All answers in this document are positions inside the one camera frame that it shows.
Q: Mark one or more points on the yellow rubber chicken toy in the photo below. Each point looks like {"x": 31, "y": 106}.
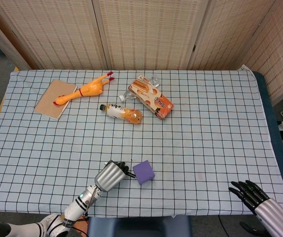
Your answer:
{"x": 89, "y": 90}

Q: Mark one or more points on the dark blue padded table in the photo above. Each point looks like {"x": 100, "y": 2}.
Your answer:
{"x": 274, "y": 123}

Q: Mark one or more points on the brown kraft spiral notebook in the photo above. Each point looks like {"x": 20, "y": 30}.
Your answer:
{"x": 49, "y": 105}

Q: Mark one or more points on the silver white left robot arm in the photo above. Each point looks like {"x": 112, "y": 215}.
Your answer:
{"x": 80, "y": 205}

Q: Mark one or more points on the purple foam cube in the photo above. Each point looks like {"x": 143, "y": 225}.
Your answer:
{"x": 144, "y": 172}

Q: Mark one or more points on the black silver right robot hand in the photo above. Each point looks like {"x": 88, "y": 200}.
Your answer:
{"x": 272, "y": 209}

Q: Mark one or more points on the beige woven folding screen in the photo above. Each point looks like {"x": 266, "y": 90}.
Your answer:
{"x": 144, "y": 32}

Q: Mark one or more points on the orange white snack box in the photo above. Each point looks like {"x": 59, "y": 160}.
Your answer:
{"x": 156, "y": 101}

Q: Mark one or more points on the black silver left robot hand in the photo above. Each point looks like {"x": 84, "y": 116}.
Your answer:
{"x": 109, "y": 176}

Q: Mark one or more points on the crushed clear plastic bottle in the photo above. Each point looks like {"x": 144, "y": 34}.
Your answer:
{"x": 129, "y": 95}

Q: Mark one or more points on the white black grid tablecloth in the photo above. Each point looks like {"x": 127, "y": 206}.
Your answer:
{"x": 181, "y": 148}

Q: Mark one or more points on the orange juice plastic bottle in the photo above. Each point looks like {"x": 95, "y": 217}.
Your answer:
{"x": 126, "y": 114}

